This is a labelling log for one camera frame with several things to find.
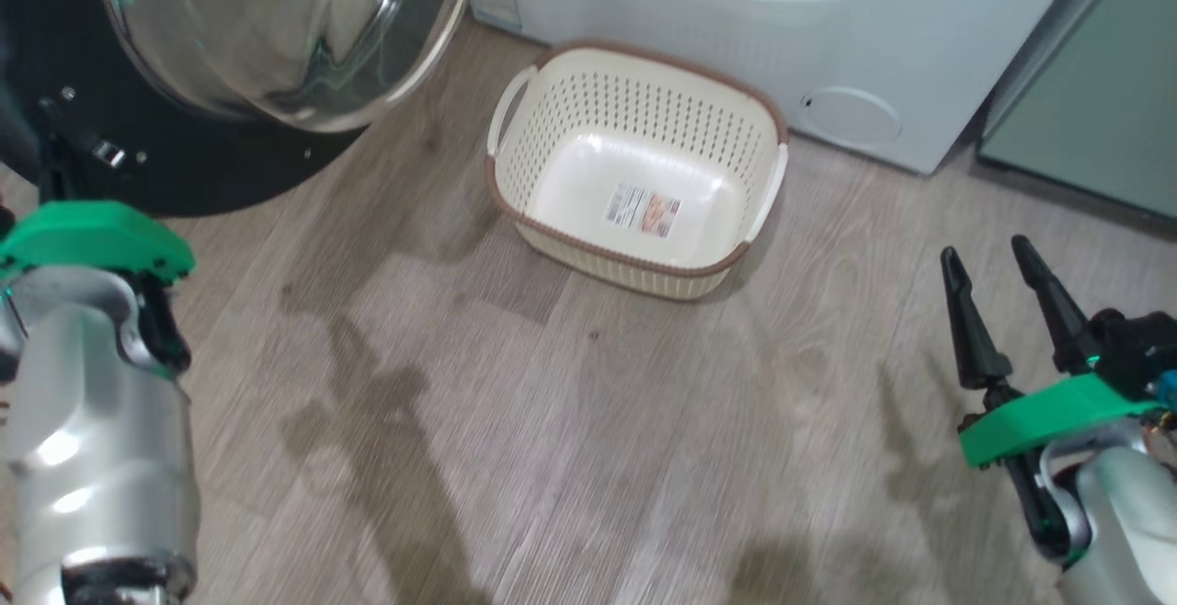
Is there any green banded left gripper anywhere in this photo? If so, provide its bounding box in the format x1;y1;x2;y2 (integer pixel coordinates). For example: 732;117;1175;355
0;200;197;376

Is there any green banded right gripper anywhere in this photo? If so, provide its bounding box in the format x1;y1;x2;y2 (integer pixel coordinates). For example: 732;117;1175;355
942;235;1177;555

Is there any washing machine door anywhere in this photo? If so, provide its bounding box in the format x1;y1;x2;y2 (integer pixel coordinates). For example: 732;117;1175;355
0;0;484;218

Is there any white front-load washing machine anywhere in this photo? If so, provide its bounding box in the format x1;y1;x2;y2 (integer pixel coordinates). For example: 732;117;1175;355
469;0;1100;176

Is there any cream perforated laundry basket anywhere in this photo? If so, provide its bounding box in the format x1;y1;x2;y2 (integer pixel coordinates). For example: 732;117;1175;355
485;39;790;302

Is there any pale green cabinet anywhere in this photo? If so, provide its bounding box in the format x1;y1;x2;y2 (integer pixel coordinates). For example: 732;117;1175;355
977;0;1177;220

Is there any round white filter cover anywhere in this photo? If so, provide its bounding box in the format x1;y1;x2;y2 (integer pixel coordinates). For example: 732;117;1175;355
798;86;904;146

